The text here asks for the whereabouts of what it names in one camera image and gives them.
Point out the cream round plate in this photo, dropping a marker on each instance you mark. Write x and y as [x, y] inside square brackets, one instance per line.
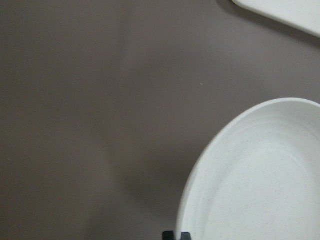
[259, 178]

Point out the cream rectangular rabbit tray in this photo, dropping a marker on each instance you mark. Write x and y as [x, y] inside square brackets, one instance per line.
[303, 15]

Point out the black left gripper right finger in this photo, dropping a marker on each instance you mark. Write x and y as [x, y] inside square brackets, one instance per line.
[185, 236]

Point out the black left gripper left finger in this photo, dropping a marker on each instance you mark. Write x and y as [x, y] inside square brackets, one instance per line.
[168, 235]

